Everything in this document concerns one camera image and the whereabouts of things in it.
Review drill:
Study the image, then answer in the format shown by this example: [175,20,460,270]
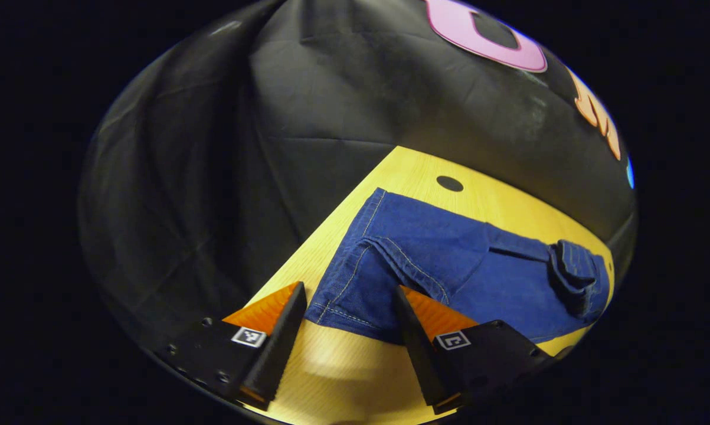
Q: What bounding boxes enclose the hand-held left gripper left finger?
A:
[159,281,308,411]

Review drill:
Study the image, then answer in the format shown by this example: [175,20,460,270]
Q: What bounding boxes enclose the blue denim jeans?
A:
[305,188,611,346]

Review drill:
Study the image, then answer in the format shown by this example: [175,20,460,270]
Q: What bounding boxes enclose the black backdrop cloth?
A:
[78,0,637,349]

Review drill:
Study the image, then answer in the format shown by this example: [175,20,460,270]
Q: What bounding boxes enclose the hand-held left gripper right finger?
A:
[394,285,555,415]

